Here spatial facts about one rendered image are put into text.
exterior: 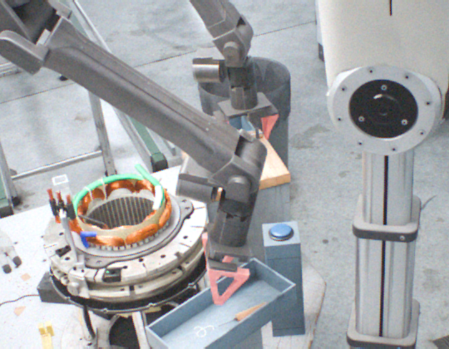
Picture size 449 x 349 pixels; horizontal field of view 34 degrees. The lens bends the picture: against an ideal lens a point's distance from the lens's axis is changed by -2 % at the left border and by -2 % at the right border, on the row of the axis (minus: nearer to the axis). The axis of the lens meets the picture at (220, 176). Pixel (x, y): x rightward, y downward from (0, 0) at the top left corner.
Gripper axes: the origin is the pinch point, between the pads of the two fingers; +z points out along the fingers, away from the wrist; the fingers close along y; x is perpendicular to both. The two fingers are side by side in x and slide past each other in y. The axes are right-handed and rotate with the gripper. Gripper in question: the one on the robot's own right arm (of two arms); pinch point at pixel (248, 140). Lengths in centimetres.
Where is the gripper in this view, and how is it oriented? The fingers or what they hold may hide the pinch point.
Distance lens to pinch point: 167.2
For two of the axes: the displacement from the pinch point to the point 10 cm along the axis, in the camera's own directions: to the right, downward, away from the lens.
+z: 1.0, 8.2, 5.6
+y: -9.5, 2.5, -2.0
